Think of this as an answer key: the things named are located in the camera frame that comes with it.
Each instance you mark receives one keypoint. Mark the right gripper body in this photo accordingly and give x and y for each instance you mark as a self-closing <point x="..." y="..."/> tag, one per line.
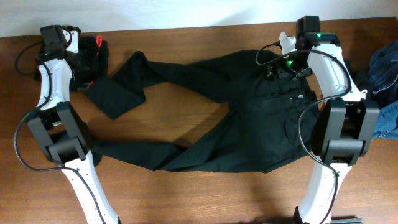
<point x="293" y="67"/>

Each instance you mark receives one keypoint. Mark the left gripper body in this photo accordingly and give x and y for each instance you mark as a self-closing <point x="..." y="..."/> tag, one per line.
<point x="82" y="59"/>

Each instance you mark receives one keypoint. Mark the black clothes stack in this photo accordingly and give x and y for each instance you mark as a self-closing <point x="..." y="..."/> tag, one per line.
<point x="54" y="45"/>

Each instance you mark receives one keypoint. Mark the black trousers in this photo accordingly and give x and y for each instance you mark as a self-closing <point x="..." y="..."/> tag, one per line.
<point x="265" y="126"/>

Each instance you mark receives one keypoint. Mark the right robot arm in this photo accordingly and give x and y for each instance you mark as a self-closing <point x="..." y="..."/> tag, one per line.
<point x="346" y="123"/>

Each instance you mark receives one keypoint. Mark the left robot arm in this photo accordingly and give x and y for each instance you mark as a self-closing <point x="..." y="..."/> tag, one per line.
<point x="61" y="134"/>

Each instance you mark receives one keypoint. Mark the blue denim jeans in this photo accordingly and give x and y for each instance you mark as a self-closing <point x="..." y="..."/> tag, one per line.
<point x="383" y="78"/>

